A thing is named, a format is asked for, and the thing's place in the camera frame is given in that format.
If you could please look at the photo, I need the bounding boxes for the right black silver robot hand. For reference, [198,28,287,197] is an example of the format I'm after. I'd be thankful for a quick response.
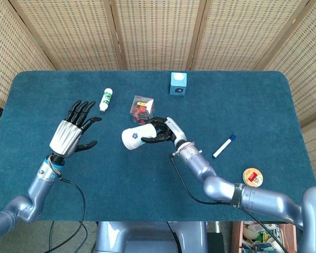
[141,116,188,148]

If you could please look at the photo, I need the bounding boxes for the blue carpet table mat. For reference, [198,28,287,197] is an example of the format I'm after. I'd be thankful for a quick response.
[0,70,316,222]

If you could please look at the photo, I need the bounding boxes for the silver-blue robot torso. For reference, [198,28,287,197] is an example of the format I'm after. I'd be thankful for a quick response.
[94,221,209,253]

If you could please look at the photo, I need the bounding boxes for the light blue carton box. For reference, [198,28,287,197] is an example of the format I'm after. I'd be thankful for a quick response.
[169,72,188,97]

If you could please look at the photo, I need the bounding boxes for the clear box red contents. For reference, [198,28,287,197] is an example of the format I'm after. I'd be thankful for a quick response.
[130,95,155,124]

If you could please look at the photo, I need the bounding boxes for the white paper cup blue flower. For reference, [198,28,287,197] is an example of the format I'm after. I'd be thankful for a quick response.
[121,123,159,150]

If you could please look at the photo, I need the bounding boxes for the right hand black cable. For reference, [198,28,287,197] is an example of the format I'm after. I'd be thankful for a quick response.
[169,154,289,253]

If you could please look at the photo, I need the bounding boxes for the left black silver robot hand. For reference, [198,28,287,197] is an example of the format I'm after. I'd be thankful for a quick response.
[49,100,103,159]

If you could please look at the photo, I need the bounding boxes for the dark floor cable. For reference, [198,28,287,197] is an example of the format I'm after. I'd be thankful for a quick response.
[78,221,89,239]
[48,221,55,253]

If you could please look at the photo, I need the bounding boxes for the left hand black cable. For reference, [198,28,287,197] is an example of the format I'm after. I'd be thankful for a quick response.
[41,178,86,253]

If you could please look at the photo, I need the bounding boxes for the white bottle green label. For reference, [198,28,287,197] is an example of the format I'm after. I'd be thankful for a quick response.
[99,88,114,114]

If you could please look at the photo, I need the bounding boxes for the crate of assorted items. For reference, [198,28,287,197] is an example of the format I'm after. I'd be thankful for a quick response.
[231,221,298,253]

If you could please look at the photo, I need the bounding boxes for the woven bamboo screen panel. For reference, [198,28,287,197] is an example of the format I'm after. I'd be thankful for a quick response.
[0,0,56,106]
[192,0,310,71]
[9,0,127,71]
[110,0,208,71]
[263,0,316,187]

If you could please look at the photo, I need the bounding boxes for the white marker blue cap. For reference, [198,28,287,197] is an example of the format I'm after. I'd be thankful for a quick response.
[212,134,237,160]

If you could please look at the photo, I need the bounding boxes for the round tin red label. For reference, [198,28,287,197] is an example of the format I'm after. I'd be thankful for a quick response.
[242,167,264,188]

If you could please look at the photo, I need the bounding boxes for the hand black cable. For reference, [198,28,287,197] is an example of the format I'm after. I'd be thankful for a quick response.
[41,178,86,253]
[169,154,289,253]

